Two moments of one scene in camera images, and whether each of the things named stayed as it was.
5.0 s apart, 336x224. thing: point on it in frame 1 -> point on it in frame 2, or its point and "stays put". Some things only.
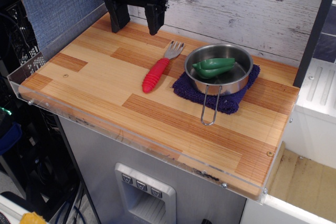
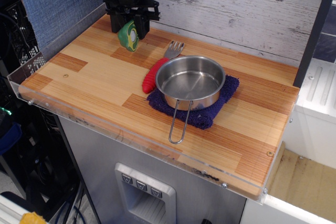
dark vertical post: x=317 y=31 stays put
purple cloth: x=230 y=103 -> x=199 y=118
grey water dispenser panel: x=143 y=199 stays put
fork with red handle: x=156 y=71 stays put
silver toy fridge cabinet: x=126 y=183 stays put
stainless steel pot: x=218 y=70 -> x=190 y=83
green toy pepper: x=212 y=67 -> x=128 y=35
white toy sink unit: x=302 y=187 stays put
